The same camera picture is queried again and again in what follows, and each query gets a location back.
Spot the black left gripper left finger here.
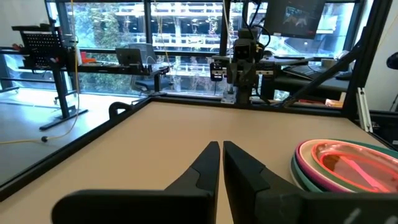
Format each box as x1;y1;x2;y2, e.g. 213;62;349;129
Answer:
51;141;221;224

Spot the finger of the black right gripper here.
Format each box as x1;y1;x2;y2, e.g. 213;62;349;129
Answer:
243;74;259;88
228;74;243;94

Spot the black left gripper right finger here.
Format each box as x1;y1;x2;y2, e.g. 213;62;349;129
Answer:
223;140;398;224

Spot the large green bowl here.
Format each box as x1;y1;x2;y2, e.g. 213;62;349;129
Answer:
292;139;398;193

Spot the small translucent orange plate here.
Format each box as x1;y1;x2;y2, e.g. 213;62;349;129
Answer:
310;142;398;193

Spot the small translucent pink plate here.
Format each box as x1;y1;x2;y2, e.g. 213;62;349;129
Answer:
319;151;398;193

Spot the dark grey laptop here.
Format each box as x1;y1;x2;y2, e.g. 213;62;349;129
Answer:
282;63;331;81

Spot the black side desk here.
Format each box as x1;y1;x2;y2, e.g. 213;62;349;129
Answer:
259;54;354;102

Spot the grey office chair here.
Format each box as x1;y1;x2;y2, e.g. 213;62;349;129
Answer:
129;42;160;91

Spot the black computer monitor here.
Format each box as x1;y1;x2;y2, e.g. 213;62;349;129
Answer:
263;0;326;40

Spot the silver laptop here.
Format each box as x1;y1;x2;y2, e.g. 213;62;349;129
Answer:
115;47;146;67

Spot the orange object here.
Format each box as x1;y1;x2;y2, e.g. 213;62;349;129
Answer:
81;51;97;65

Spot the black pegboard stand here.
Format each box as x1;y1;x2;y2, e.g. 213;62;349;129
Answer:
0;0;81;146

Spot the black round object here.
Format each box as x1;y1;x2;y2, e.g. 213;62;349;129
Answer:
386;52;398;70

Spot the black standing desk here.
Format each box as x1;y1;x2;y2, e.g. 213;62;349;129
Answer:
0;23;170;131

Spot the black perforated panel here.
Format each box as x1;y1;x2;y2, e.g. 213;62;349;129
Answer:
12;23;68;68

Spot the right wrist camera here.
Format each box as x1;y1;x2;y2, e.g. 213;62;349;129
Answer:
233;43;259;62

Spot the black window frame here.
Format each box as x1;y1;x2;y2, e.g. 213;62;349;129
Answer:
45;0;364;94

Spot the black frame clamp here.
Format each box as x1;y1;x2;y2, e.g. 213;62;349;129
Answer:
108;101;133;119

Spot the silver frame bracket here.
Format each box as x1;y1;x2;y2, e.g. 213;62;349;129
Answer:
356;86;374;133

